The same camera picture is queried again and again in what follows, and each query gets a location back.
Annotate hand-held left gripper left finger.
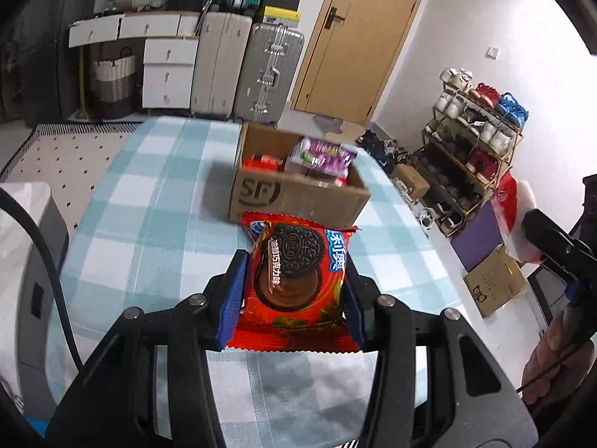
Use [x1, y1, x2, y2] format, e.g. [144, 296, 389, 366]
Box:
[47, 249, 248, 448]

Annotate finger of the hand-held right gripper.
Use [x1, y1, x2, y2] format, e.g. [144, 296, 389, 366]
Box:
[521, 209, 597, 283]

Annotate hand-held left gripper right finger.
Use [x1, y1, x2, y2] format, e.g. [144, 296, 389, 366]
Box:
[343, 261, 539, 448]

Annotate red cookie packet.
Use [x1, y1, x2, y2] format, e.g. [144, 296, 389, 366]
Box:
[226, 211, 361, 353]
[243, 154, 286, 173]

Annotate brown cardboard box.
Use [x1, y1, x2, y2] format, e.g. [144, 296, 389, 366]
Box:
[228, 122, 371, 230]

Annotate purple snack packet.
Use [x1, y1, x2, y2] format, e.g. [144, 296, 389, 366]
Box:
[285, 137, 359, 181]

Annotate person's right hand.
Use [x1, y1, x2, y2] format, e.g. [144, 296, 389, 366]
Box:
[521, 312, 597, 406]

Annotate red white bag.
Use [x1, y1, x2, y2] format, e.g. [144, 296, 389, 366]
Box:
[490, 172, 545, 263]

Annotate printed cardboard box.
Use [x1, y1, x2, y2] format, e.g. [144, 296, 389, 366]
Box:
[464, 245, 529, 319]

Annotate purple gift bag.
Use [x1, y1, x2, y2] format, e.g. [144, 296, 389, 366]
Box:
[450, 200, 507, 272]

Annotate shoe rack with shoes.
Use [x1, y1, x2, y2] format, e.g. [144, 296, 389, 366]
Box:
[422, 68, 530, 235]

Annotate wooden shoe rack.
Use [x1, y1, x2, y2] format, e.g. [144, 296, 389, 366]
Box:
[410, 79, 525, 239]

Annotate white sneakers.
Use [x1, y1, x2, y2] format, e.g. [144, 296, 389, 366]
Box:
[396, 182, 438, 230]

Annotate small cardboard box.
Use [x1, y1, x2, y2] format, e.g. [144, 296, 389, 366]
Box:
[391, 163, 431, 200]

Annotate pile of dark shoes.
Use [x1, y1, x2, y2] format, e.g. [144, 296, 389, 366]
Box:
[355, 130, 412, 174]

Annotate beige grey door mat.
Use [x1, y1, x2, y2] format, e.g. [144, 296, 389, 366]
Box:
[313, 113, 369, 140]

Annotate white grey appliance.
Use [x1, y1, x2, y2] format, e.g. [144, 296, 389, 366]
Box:
[0, 182, 71, 423]

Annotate beige dotted rug patterned border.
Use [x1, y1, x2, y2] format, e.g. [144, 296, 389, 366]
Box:
[0, 121, 146, 183]

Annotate silver suitcase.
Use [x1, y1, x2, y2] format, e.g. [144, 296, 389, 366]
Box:
[233, 23, 305, 127]

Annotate beige suitcase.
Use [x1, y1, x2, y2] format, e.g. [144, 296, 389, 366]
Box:
[190, 9, 253, 121]

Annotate white drawer cabinet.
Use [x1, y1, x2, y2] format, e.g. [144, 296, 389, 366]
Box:
[69, 12, 202, 115]

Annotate woven laundry basket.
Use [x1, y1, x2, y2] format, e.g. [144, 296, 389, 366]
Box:
[91, 47, 138, 119]

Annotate wooden door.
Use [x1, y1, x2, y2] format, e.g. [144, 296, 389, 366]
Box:
[290, 0, 434, 127]

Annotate yellow shoe box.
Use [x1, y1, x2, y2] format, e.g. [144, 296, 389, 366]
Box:
[254, 6, 302, 27]

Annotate dark grey refrigerator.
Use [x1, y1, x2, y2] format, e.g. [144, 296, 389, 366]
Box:
[0, 0, 78, 127]

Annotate black cable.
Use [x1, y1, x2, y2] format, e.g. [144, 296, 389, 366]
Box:
[0, 191, 85, 370]

